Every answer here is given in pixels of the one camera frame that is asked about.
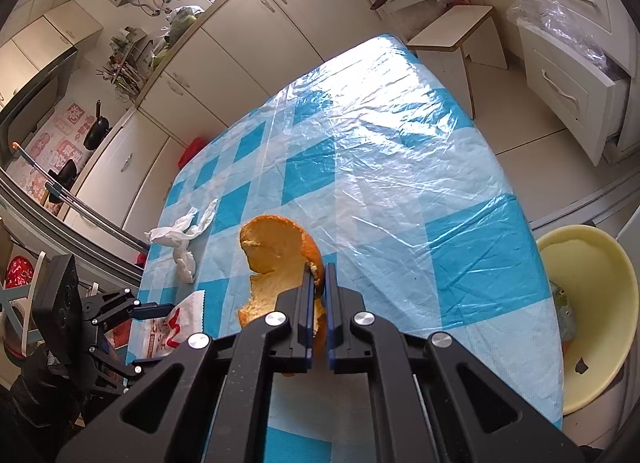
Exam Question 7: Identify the white paper bag red print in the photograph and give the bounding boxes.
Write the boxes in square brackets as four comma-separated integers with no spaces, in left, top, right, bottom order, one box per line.
[134,290,207,360]

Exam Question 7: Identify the large orange peel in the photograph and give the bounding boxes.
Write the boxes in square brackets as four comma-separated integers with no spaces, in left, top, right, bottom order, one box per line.
[236,214,332,376]

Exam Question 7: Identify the white stool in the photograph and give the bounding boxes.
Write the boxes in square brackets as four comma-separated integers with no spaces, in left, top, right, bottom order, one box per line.
[406,5,509,120]

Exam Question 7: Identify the green vegetables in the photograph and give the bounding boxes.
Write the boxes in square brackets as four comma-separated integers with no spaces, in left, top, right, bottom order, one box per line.
[150,4,207,68]

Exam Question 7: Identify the white blue storage rack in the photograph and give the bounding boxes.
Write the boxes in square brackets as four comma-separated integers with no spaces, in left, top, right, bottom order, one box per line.
[0,250,51,359]

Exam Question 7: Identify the white crumpled tissue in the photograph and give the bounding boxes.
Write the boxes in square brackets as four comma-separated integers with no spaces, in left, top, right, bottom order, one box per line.
[144,199,219,285]

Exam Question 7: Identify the red trash bin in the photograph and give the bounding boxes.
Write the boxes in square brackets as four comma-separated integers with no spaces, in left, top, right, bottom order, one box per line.
[178,136,209,167]

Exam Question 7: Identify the clear plastic bag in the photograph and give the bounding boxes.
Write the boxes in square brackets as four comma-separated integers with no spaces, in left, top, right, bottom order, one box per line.
[506,0,623,81]

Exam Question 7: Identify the grey sliding door frame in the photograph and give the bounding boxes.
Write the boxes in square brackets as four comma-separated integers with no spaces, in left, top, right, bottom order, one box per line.
[0,163,151,289]

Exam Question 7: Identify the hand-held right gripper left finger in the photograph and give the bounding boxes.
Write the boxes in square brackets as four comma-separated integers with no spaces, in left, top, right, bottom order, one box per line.
[57,263,318,463]

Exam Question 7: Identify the wall utensil rack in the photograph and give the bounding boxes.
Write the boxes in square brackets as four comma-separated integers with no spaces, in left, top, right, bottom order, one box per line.
[97,28,153,100]

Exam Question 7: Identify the red printed package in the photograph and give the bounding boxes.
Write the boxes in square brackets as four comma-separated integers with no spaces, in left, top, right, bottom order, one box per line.
[5,255,37,290]

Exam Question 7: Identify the black frying pan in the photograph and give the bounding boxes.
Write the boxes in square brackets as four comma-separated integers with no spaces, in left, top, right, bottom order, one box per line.
[81,99,113,150]

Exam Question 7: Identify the black range hood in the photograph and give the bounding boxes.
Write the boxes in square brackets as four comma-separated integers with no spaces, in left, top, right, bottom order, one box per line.
[0,47,80,154]

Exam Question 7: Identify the person's left forearm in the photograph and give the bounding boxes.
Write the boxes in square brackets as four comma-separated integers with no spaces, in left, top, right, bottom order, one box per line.
[0,358,116,463]

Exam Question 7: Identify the white drawer cabinet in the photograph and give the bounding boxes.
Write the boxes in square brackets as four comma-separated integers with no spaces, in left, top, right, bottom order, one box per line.
[515,0,633,166]

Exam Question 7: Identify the white kitchen base cabinets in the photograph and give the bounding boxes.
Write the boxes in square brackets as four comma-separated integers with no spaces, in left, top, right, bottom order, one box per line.
[65,0,351,244]

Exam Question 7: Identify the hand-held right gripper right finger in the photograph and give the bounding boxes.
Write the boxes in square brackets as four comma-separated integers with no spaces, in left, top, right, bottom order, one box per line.
[325,263,584,463]

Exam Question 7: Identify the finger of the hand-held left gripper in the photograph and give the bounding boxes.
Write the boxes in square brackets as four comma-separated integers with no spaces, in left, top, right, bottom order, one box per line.
[91,343,152,381]
[81,289,177,330]

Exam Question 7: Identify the yellow plastic basin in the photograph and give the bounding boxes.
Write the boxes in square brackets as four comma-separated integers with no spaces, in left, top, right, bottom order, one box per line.
[534,224,640,417]

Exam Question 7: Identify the red paper wall decoration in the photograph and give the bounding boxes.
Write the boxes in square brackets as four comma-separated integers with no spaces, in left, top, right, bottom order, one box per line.
[22,102,87,201]

